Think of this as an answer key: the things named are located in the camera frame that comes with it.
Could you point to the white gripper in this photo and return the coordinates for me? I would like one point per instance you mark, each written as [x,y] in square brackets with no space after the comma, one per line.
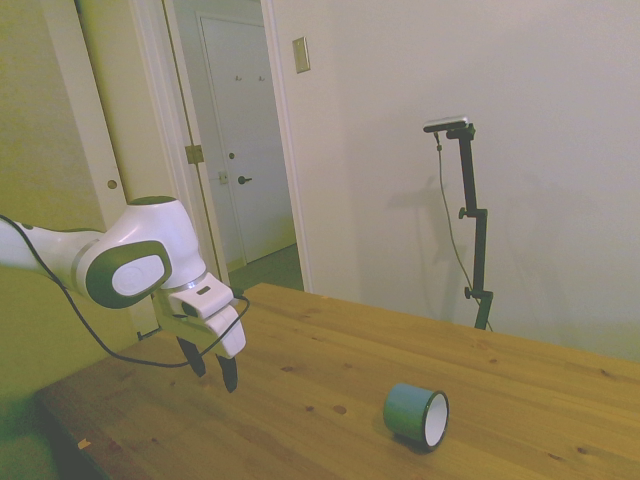
[227,332]

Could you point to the teal enamel mug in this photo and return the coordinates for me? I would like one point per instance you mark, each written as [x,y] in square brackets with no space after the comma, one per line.
[405,407]

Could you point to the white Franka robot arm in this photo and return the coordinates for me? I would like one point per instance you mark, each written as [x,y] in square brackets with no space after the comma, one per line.
[140,230]

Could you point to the brass door hinge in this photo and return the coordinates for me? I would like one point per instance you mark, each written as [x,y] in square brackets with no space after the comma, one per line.
[194,154]

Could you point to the white panel door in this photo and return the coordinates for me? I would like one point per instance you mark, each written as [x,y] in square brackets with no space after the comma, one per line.
[250,130]

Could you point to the white closet door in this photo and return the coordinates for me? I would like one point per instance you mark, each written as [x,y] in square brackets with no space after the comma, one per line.
[95,125]

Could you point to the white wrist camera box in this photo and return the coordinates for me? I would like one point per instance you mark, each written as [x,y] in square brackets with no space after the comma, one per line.
[212,296]

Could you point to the beige wall switch plate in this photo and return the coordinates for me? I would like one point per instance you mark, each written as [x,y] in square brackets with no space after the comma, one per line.
[300,55]

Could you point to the grey exterior camera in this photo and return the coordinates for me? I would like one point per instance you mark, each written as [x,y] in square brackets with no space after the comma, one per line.
[446,123]

